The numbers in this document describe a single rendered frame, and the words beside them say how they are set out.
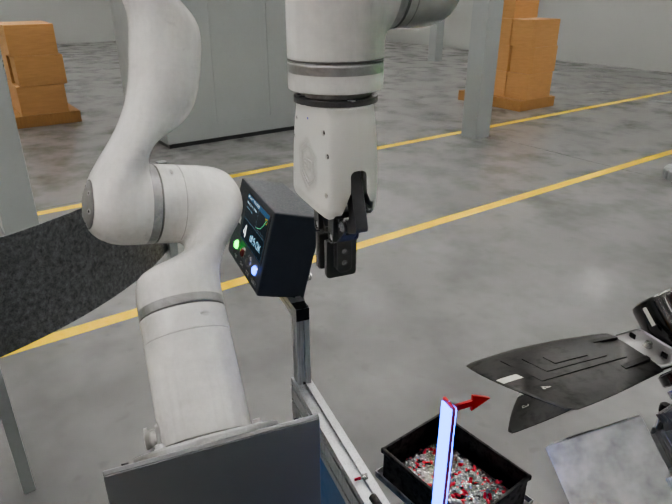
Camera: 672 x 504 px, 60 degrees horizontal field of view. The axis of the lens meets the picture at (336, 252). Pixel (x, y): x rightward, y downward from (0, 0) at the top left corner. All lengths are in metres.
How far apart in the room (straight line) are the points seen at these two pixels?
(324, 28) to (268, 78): 6.74
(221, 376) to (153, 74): 0.42
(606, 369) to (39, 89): 8.10
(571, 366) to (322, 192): 0.50
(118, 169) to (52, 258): 1.39
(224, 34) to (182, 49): 6.06
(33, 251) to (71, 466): 0.87
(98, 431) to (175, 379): 1.91
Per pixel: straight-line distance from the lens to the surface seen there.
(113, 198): 0.85
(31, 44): 8.49
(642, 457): 1.02
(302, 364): 1.30
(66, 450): 2.65
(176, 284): 0.81
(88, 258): 2.32
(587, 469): 1.02
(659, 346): 1.00
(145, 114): 0.86
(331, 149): 0.49
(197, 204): 0.88
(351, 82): 0.49
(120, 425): 2.69
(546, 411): 1.14
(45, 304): 2.26
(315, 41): 0.49
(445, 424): 0.79
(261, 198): 1.27
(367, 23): 0.50
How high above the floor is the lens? 1.67
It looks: 25 degrees down
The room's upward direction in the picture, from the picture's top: straight up
